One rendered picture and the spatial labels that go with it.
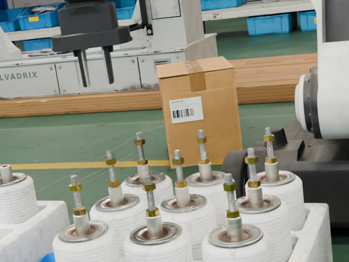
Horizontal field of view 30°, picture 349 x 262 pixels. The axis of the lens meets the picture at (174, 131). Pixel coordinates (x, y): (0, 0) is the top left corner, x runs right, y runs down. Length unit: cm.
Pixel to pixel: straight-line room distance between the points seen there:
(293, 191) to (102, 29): 40
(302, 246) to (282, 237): 5
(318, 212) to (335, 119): 19
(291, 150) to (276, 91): 150
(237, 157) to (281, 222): 49
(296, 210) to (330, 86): 26
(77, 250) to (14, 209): 38
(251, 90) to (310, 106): 170
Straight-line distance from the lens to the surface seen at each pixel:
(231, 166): 144
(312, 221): 112
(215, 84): 205
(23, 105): 339
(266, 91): 291
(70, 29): 101
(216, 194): 111
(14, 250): 124
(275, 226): 97
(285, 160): 140
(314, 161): 139
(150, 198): 92
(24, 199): 131
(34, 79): 341
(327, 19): 133
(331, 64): 125
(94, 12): 100
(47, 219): 132
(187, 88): 205
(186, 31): 312
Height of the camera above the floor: 61
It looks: 14 degrees down
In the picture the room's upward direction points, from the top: 8 degrees counter-clockwise
